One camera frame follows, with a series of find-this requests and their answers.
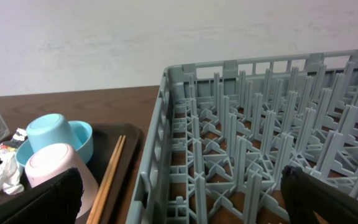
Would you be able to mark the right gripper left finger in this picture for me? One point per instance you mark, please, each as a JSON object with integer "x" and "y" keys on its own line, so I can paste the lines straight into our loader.
{"x": 57, "y": 200}

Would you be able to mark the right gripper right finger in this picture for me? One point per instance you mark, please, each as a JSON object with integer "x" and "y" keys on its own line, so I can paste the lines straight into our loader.
{"x": 305, "y": 197}

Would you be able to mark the white pink cup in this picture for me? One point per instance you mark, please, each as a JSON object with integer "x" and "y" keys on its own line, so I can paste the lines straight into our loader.
{"x": 55, "y": 159}

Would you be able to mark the white tissue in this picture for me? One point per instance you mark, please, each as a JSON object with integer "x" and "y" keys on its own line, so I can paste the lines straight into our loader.
{"x": 10, "y": 173}

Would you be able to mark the green foil snack wrapper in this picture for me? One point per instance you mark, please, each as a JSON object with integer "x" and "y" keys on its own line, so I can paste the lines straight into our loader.
{"x": 14, "y": 143}

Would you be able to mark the grey dishwasher rack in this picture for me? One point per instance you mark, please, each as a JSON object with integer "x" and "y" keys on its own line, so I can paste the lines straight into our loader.
{"x": 222, "y": 132}

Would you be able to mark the wooden chopstick left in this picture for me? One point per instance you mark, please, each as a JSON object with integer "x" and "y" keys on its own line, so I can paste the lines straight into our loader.
{"x": 102, "y": 186}

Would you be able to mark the wooden chopstick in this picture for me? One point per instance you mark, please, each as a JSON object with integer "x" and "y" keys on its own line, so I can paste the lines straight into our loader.
{"x": 102, "y": 186}
{"x": 107, "y": 186}

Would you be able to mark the wooden chopstick right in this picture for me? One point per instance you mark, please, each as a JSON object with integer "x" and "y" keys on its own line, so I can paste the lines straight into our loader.
{"x": 107, "y": 186}

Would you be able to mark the light blue cup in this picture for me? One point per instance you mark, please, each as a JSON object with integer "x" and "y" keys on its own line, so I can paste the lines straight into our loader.
{"x": 51, "y": 129}

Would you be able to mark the light blue bowl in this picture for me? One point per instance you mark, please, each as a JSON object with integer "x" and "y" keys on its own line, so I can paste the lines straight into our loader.
{"x": 85, "y": 134}

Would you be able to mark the brown serving tray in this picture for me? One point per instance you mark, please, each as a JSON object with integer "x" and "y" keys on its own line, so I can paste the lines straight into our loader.
{"x": 105, "y": 137}

